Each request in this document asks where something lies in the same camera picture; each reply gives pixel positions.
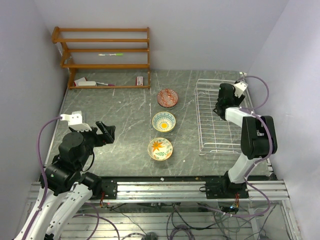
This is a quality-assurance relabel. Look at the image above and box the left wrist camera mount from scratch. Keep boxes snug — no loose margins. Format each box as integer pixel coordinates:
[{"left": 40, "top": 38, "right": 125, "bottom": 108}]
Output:
[{"left": 60, "top": 110, "right": 92, "bottom": 132}]

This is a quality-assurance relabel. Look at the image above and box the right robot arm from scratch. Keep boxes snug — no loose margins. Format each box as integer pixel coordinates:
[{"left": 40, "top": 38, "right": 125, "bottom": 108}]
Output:
[{"left": 213, "top": 81, "right": 278, "bottom": 198}]

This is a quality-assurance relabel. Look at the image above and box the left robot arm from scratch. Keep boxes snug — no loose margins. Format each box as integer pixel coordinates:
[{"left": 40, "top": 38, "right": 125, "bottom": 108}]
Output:
[{"left": 16, "top": 121, "right": 116, "bottom": 240}]

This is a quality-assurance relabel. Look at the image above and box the cable bundle under table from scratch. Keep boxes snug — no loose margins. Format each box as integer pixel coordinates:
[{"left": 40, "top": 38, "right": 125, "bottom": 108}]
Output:
[{"left": 62, "top": 199, "right": 281, "bottom": 240}]

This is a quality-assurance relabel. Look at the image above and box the red patterned bowl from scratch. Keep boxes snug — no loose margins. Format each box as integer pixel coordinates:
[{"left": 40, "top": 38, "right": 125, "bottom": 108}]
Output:
[{"left": 157, "top": 88, "right": 179, "bottom": 109}]

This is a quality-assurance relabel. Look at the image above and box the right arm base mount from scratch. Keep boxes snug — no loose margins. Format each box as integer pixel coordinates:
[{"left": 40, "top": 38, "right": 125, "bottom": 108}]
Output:
[{"left": 199, "top": 175, "right": 249, "bottom": 199}]

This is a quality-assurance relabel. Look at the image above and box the pink white pen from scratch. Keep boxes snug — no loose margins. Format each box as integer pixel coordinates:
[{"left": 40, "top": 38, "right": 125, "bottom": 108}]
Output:
[{"left": 96, "top": 82, "right": 115, "bottom": 87}]

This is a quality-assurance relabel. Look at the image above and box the white wire dish rack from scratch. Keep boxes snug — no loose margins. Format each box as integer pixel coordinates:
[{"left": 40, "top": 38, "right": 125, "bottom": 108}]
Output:
[{"left": 194, "top": 79, "right": 252, "bottom": 155}]

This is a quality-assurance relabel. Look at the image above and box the wooden shelf rack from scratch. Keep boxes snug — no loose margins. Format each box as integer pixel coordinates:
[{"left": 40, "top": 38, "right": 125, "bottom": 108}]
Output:
[{"left": 51, "top": 26, "right": 151, "bottom": 90}]

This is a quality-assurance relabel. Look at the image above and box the orange flower bowl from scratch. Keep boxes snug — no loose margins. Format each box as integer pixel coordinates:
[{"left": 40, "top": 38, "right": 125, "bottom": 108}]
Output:
[{"left": 147, "top": 137, "right": 173, "bottom": 161}]

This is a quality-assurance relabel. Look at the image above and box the green white pen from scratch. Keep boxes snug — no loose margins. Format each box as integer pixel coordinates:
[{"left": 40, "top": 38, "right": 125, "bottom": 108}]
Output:
[{"left": 98, "top": 53, "right": 124, "bottom": 57}]

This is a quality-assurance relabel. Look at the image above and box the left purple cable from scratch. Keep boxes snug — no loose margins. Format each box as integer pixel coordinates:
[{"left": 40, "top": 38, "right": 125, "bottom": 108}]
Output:
[{"left": 14, "top": 116, "right": 66, "bottom": 240}]

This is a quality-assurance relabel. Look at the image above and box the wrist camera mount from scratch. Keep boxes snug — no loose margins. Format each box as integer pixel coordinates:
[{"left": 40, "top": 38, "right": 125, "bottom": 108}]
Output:
[
  {"left": 60, "top": 110, "right": 92, "bottom": 132},
  {"left": 233, "top": 81, "right": 248, "bottom": 98}
]

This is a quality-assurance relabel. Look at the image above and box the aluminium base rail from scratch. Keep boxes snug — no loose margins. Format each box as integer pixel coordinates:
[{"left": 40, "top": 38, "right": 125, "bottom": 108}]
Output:
[{"left": 27, "top": 180, "right": 291, "bottom": 203}]

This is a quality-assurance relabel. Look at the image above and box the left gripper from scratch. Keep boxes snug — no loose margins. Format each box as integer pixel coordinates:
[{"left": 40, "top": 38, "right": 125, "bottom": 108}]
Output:
[{"left": 68, "top": 119, "right": 115, "bottom": 168}]

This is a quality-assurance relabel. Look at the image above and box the blue yellow patterned bowl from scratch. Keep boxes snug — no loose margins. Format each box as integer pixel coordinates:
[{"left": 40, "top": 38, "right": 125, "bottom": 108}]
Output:
[{"left": 151, "top": 111, "right": 176, "bottom": 133}]

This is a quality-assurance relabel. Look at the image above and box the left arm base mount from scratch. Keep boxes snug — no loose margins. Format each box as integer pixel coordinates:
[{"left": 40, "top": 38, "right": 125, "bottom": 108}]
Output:
[{"left": 100, "top": 179, "right": 118, "bottom": 200}]

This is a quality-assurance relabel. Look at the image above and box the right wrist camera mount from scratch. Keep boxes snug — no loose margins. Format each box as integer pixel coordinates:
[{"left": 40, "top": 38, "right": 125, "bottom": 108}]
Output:
[{"left": 233, "top": 81, "right": 248, "bottom": 98}]

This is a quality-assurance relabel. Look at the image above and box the small red white box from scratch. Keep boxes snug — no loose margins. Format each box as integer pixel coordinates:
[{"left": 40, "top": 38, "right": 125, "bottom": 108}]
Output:
[{"left": 135, "top": 76, "right": 144, "bottom": 87}]

